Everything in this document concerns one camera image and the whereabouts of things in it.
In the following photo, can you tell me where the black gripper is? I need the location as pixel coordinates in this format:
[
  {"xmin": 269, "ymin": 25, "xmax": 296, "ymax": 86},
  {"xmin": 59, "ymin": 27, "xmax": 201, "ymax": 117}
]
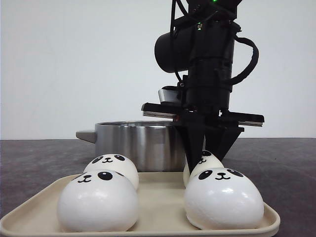
[{"xmin": 141, "ymin": 71, "xmax": 265, "ymax": 173}]

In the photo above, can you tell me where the panda bun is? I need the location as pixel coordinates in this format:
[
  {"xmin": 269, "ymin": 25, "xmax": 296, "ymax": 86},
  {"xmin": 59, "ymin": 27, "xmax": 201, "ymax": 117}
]
[
  {"xmin": 183, "ymin": 150, "xmax": 224, "ymax": 187},
  {"xmin": 84, "ymin": 154, "xmax": 139, "ymax": 190},
  {"xmin": 57, "ymin": 169, "xmax": 139, "ymax": 232},
  {"xmin": 184, "ymin": 168, "xmax": 264, "ymax": 230}
]

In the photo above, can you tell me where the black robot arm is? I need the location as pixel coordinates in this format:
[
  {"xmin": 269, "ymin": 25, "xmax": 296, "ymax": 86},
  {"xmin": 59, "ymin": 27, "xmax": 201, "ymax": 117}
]
[{"xmin": 142, "ymin": 0, "xmax": 264, "ymax": 170}]

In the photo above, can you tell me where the stainless steel steamer pot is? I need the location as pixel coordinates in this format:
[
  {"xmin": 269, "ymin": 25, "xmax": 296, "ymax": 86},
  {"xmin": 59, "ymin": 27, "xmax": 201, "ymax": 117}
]
[{"xmin": 76, "ymin": 112, "xmax": 194, "ymax": 171}]

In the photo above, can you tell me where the beige plastic tray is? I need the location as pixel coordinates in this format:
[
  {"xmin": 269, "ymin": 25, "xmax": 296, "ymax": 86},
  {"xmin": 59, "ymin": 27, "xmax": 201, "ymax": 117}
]
[{"xmin": 0, "ymin": 172, "xmax": 280, "ymax": 237}]

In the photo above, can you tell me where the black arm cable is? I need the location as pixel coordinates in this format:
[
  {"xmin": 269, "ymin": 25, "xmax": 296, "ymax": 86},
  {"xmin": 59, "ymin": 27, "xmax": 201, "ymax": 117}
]
[{"xmin": 228, "ymin": 37, "xmax": 260, "ymax": 84}]

